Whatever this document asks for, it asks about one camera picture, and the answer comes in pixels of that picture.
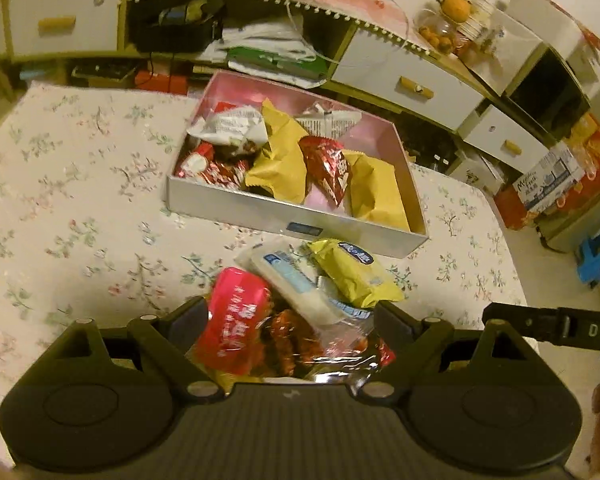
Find white pink cardboard box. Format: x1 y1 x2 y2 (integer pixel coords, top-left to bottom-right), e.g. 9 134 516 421
166 72 428 258

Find floral tablecloth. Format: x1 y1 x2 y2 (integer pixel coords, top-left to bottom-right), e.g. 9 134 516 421
0 84 527 466

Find white drawer middle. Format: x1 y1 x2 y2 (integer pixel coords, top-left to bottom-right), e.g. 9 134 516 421
332 29 483 131

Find white milk carton box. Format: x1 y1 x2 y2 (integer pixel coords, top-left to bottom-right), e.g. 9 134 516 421
513 141 585 214

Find orange fruit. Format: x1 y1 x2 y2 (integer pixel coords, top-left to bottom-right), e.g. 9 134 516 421
437 0 471 24

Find yellow snack packet on table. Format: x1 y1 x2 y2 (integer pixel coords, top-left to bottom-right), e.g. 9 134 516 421
309 238 404 309

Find stack of papers and bags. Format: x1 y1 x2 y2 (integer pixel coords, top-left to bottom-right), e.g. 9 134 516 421
195 15 328 89

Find red white packets in box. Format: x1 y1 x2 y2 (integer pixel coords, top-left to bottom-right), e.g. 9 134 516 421
174 142 250 191

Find yellow snack bag left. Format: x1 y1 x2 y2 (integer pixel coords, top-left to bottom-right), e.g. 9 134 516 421
245 99 308 205

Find red clear snack bag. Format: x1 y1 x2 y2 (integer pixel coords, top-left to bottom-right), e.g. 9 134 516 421
187 266 396 389

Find white drawer right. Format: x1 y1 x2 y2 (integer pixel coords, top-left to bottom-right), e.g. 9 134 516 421
457 104 548 174

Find white printed snack packet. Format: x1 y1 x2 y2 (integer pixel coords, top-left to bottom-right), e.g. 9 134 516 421
187 106 268 155

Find red snack packet in box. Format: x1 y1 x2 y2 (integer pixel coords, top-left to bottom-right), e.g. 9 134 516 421
299 136 350 206

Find white drawer left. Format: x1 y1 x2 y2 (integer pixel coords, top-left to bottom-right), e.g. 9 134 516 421
8 0 120 58

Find white blue snack packet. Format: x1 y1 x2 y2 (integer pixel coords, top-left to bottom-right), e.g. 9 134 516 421
236 240 373 328

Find white drawer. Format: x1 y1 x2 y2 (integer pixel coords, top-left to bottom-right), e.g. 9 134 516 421
8 0 120 58
332 29 483 131
457 104 548 174

